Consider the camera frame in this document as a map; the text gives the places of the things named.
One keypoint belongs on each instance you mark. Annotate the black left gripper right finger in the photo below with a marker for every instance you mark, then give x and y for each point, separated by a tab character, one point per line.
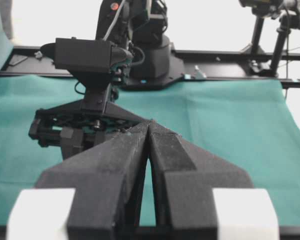
183	178

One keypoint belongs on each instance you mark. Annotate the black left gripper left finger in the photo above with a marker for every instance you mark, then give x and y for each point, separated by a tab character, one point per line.
108	180

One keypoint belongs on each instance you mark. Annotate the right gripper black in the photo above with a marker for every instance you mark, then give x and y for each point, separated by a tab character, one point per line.
98	103

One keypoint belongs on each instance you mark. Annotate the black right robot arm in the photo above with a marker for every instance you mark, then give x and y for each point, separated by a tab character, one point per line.
130	44

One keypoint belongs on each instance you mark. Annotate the green table cloth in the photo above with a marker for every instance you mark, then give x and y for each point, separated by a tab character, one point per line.
247	123

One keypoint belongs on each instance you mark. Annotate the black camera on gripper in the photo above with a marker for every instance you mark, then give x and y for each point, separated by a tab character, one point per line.
81	55

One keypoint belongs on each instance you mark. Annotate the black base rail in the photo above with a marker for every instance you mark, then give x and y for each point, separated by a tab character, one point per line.
186	65

